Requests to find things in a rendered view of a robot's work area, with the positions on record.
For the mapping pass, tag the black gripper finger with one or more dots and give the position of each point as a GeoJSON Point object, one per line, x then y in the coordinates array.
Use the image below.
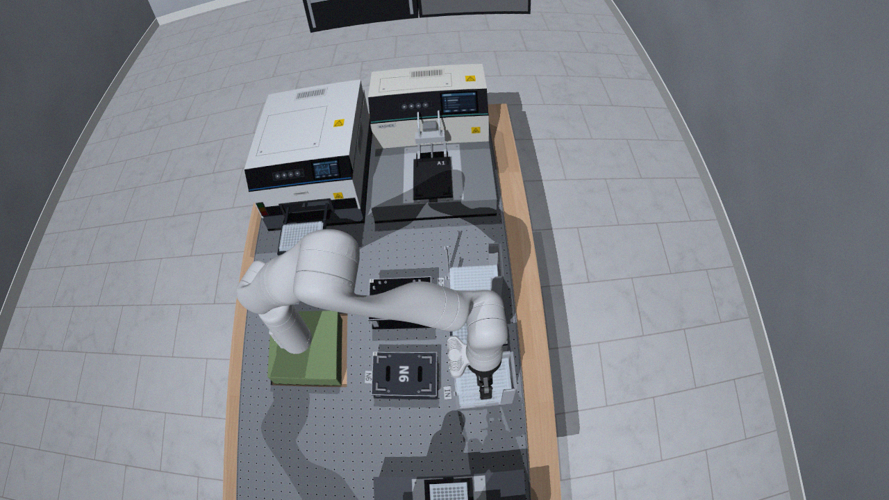
{"type": "Point", "coordinates": [486, 390]}

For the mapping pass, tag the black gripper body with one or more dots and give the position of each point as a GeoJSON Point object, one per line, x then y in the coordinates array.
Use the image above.
{"type": "Point", "coordinates": [484, 374]}

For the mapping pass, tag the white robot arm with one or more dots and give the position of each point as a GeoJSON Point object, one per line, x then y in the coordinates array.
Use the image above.
{"type": "Point", "coordinates": [324, 276]}

